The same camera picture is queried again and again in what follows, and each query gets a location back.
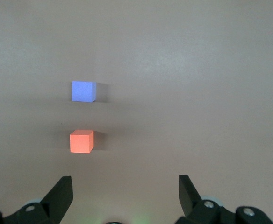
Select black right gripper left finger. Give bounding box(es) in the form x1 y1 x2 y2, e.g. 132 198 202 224
0 175 74 224

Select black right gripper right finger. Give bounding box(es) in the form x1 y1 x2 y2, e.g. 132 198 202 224
173 174 273 224

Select orange foam block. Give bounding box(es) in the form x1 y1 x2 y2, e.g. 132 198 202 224
69 130 94 154

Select purple foam block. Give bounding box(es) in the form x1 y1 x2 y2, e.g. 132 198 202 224
71 80 97 103

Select brown table cloth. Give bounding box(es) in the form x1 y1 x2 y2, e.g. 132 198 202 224
0 0 273 224

